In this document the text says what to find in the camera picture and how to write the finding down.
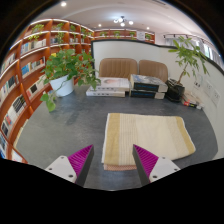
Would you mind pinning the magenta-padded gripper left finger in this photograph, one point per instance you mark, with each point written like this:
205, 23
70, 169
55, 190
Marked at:
63, 166

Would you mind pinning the orange wooden bookshelf unit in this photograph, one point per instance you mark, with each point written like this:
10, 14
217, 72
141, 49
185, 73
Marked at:
33, 68

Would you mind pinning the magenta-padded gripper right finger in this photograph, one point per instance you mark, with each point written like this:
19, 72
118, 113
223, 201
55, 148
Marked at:
161, 166

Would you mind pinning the cream and yellow striped towel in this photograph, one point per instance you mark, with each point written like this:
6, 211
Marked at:
150, 136

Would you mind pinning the flat white book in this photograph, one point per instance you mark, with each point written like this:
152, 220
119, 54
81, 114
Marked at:
103, 93

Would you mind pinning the tall plant in black pot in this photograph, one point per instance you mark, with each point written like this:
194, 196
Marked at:
174, 92

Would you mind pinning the leafy plant in white pot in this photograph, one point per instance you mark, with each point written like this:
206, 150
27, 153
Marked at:
63, 87

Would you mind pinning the white standing sign card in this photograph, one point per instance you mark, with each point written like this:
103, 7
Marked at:
198, 81

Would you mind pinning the small stack of books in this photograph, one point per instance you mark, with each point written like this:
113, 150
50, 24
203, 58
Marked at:
192, 103

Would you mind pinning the thin dark book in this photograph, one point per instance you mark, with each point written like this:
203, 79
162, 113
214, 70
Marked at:
146, 95

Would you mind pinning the recessed ceiling lights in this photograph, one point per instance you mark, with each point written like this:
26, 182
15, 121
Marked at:
63, 4

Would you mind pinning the white wall socket panel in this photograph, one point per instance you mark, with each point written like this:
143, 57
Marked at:
216, 97
208, 88

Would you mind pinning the cluster ceiling lamp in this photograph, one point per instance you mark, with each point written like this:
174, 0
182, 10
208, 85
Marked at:
122, 20

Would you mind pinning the large white picture book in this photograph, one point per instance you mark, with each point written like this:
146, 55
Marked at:
111, 83

